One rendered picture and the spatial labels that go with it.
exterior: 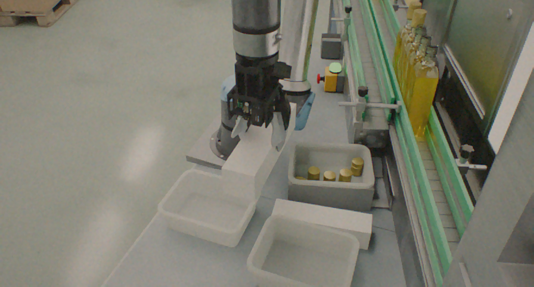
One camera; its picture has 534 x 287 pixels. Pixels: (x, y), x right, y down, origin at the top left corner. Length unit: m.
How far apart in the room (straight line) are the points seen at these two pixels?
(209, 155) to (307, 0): 0.53
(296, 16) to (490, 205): 0.93
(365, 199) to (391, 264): 0.18
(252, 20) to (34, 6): 3.96
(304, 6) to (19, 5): 3.73
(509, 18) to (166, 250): 0.94
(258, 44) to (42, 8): 3.93
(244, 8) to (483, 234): 0.49
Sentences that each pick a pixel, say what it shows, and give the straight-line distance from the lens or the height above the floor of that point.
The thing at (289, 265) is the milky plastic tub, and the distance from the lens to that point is 1.05.
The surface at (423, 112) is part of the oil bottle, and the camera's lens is 1.22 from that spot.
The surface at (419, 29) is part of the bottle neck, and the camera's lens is 1.25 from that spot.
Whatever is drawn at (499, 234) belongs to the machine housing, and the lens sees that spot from 0.24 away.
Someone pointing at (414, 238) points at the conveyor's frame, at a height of 0.88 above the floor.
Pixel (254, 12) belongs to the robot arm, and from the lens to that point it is 0.65.
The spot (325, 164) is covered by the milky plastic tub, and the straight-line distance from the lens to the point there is 1.28.
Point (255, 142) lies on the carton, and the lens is 0.80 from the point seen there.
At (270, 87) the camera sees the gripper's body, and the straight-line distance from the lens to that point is 0.73.
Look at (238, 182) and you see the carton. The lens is 0.76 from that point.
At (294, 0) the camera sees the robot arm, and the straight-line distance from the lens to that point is 1.12.
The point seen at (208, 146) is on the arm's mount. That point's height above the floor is 0.77.
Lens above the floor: 1.60
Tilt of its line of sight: 37 degrees down
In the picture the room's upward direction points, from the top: straight up
